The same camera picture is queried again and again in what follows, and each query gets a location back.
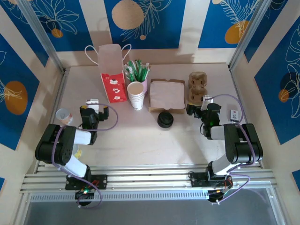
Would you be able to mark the red white paper bag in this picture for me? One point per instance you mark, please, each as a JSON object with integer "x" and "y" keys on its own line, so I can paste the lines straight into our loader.
{"x": 113, "y": 89}

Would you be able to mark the black plastic cup lid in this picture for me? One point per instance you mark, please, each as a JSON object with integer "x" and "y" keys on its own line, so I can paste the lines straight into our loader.
{"x": 166, "y": 116}
{"x": 165, "y": 123}

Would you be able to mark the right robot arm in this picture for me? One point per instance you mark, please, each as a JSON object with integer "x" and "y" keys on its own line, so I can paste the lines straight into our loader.
{"x": 243, "y": 145}

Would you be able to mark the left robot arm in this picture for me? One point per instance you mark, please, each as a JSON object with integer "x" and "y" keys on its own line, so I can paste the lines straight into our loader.
{"x": 56, "y": 143}

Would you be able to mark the brown pulp cup carrier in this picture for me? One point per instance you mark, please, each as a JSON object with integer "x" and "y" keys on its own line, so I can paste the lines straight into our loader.
{"x": 198, "y": 89}

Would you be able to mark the cardboard napkin box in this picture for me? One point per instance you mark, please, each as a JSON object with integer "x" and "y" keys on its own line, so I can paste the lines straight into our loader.
{"x": 164, "y": 110}

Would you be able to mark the stack of white napkins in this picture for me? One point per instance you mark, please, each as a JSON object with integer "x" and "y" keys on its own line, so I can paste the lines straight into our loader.
{"x": 166, "y": 93}

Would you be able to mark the stack of white paper cups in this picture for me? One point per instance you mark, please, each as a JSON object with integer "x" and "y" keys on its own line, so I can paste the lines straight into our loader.
{"x": 136, "y": 96}

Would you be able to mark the yellow white packet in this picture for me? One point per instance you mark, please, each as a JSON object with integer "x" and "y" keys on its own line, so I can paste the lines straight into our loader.
{"x": 78, "y": 154}

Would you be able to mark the pink straw holder cup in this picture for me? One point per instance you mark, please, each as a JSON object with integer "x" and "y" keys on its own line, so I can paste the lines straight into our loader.
{"x": 144, "y": 86}

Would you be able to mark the black controller board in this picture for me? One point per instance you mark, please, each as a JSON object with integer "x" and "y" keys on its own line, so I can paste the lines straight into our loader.
{"x": 84, "y": 194}
{"x": 216, "y": 195}

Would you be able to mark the grey metal panel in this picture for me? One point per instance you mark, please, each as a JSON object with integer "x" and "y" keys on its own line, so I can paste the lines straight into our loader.
{"x": 152, "y": 214}

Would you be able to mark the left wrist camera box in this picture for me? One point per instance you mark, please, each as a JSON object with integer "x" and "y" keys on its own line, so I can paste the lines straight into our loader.
{"x": 92, "y": 104}

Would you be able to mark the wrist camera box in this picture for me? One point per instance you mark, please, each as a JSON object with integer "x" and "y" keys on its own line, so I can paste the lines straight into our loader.
{"x": 207, "y": 102}
{"x": 92, "y": 104}

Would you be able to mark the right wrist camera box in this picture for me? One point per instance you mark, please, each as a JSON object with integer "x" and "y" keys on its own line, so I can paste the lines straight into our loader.
{"x": 207, "y": 102}

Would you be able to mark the aluminium side rail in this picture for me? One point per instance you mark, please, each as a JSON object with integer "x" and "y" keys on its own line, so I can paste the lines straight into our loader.
{"x": 243, "y": 112}
{"x": 59, "y": 93}

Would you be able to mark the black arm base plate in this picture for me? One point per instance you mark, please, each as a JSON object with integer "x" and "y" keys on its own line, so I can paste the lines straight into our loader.
{"x": 100, "y": 181}
{"x": 198, "y": 179}

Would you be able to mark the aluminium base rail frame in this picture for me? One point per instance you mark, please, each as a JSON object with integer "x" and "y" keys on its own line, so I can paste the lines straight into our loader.
{"x": 150, "y": 180}

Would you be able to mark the aluminium frame post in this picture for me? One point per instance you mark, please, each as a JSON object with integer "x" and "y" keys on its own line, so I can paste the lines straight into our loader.
{"x": 249, "y": 32}
{"x": 41, "y": 35}

